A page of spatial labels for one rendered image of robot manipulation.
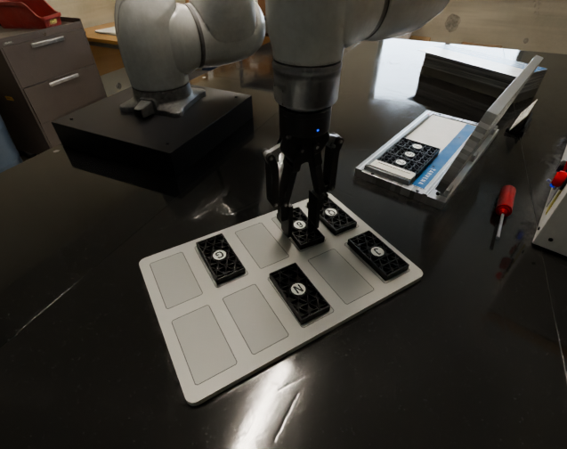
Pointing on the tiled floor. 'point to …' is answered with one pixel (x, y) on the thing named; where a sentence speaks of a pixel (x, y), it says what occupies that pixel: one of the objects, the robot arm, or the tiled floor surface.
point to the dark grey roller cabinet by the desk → (39, 78)
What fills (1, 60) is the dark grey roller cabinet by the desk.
